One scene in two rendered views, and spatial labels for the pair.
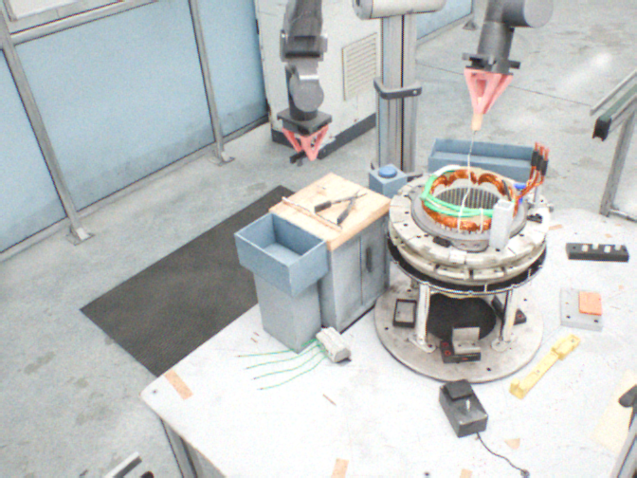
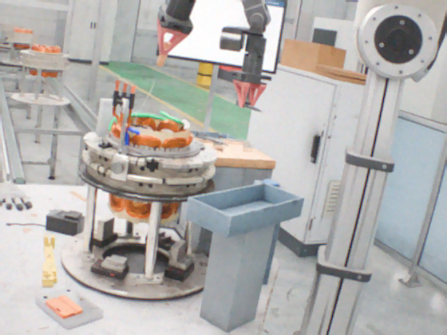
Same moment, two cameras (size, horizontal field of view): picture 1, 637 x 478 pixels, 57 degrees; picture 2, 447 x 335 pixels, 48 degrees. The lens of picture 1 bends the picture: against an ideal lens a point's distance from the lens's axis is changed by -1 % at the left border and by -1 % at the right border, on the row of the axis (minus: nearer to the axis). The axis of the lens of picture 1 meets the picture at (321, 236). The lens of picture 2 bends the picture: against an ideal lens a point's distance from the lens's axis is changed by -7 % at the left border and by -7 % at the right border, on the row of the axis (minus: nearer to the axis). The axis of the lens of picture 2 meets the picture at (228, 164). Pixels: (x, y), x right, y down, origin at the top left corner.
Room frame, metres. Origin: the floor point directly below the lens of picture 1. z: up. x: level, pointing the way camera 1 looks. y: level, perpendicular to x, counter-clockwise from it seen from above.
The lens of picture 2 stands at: (1.52, -1.42, 1.38)
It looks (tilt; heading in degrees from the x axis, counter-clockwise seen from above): 14 degrees down; 107
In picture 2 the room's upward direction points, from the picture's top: 10 degrees clockwise
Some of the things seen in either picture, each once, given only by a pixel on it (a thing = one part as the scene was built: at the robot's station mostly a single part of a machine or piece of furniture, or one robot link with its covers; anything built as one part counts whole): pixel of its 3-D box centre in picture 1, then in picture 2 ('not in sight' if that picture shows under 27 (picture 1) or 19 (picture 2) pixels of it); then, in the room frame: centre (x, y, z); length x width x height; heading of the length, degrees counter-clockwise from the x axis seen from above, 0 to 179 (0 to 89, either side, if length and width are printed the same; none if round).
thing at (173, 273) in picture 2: not in sight; (179, 269); (1.10, -0.31, 0.81); 0.08 x 0.05 x 0.02; 93
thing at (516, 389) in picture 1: (546, 362); (49, 259); (0.81, -0.46, 0.80); 0.22 x 0.04 x 0.03; 129
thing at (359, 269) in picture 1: (334, 258); (220, 201); (1.08, -0.03, 0.91); 0.19 x 0.19 x 0.26; 43
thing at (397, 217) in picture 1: (467, 212); (150, 146); (0.98, -0.30, 1.09); 0.32 x 0.32 x 0.01
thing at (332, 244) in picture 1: (331, 209); (229, 152); (1.08, -0.03, 1.05); 0.20 x 0.19 x 0.02; 133
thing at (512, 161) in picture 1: (476, 199); (238, 261); (1.26, -0.41, 0.92); 0.25 x 0.11 x 0.28; 69
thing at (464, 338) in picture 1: (465, 338); (101, 226); (0.86, -0.29, 0.85); 0.06 x 0.04 x 0.05; 89
